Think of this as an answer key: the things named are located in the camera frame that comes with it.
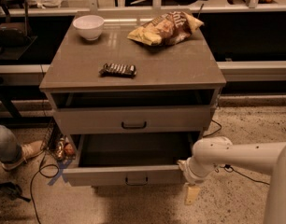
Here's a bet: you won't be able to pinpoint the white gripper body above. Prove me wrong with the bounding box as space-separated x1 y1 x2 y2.
182 157 216 185

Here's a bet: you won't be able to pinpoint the grey drawer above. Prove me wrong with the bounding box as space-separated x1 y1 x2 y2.
53 90 215 134
64 132 199 187

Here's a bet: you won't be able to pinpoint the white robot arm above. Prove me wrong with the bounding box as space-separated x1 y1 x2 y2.
178 136 286 224

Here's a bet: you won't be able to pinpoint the grey drawer cabinet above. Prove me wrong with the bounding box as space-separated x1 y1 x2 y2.
38 10 227 191

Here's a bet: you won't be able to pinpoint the shiny snack packets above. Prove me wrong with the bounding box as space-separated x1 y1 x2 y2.
54 137 75 161

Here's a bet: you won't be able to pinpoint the dark candy bar wrapper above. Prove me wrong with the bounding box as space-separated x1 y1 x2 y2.
99 63 136 78

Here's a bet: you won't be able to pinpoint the blue tape cross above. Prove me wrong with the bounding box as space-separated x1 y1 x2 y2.
48 160 72 186

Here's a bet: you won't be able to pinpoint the yellow brown chip bag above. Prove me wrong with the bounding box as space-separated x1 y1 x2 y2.
127 11 204 46

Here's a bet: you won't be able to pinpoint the white ceramic bowl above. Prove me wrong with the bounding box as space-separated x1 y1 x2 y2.
73 15 105 41

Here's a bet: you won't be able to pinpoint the office chair base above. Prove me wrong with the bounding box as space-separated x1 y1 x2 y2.
0 182 31 203

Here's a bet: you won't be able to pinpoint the person leg in jeans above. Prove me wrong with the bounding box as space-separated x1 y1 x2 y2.
0 125 22 163

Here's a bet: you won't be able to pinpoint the black bag on shelf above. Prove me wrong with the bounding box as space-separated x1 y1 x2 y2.
0 0 34 48

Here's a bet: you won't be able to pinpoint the black floor cable right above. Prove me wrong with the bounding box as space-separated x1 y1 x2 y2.
201 119 272 187

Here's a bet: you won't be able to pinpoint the black floor cable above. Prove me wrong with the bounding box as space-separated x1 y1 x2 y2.
201 119 272 187
29 151 61 224

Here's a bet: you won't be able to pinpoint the black floor cable left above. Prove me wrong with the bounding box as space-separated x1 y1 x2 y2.
29 151 61 224

